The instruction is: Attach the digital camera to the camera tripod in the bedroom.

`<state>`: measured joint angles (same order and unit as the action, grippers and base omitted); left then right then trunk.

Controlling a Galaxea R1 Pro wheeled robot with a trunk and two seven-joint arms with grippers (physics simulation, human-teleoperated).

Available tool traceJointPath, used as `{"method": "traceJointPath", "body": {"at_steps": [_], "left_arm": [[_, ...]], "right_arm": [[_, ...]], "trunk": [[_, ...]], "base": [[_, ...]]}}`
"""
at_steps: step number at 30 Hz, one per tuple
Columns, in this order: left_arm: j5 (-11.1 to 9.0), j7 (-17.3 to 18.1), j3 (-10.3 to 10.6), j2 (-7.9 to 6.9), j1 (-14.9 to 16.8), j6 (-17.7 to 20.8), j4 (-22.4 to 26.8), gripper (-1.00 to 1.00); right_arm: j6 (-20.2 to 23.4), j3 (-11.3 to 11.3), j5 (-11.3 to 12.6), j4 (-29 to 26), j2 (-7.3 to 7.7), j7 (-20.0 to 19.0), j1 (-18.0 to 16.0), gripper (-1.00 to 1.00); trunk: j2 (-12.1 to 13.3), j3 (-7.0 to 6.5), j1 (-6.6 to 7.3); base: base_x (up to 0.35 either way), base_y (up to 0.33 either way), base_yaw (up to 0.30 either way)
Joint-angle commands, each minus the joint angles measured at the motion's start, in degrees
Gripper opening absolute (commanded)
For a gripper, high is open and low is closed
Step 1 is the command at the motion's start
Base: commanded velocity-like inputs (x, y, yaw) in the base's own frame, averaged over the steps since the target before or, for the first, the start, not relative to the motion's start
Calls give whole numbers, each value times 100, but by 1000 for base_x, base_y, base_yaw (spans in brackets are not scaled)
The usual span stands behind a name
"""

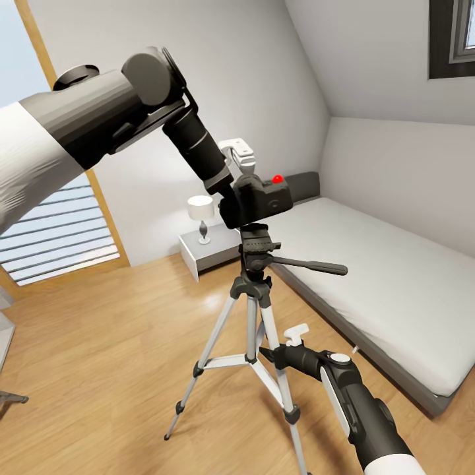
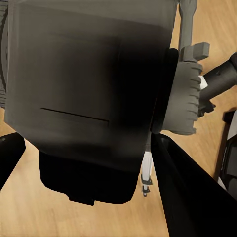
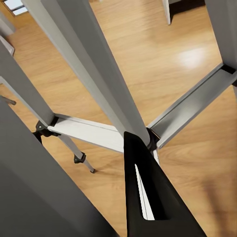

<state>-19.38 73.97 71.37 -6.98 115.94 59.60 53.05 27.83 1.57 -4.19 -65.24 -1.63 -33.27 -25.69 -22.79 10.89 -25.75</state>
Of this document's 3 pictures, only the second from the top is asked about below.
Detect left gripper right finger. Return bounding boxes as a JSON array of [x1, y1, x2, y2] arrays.
[[150, 133, 237, 237]]

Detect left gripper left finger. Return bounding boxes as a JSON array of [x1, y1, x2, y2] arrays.
[[0, 132, 26, 190]]

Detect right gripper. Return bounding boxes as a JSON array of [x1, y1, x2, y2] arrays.
[[197, 66, 232, 118]]

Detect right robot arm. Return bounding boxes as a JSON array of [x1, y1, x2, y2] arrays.
[[197, 52, 237, 118]]

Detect digital camera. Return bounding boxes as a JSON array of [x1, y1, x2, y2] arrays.
[[0, 0, 181, 206]]

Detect camera tripod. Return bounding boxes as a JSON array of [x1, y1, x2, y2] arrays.
[[141, 0, 210, 197]]

